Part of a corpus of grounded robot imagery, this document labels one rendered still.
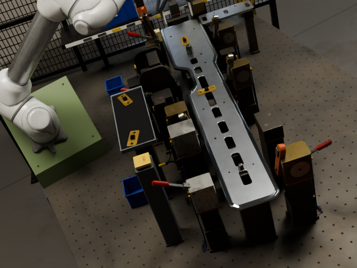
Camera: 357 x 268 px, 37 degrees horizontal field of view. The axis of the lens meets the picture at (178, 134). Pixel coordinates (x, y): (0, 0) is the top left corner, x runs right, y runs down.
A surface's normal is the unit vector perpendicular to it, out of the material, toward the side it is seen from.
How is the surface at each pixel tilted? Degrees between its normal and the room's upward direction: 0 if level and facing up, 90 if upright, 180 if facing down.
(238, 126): 0
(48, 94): 47
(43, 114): 54
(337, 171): 0
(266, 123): 0
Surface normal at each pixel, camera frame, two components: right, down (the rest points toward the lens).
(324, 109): -0.24, -0.73
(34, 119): 0.28, -0.07
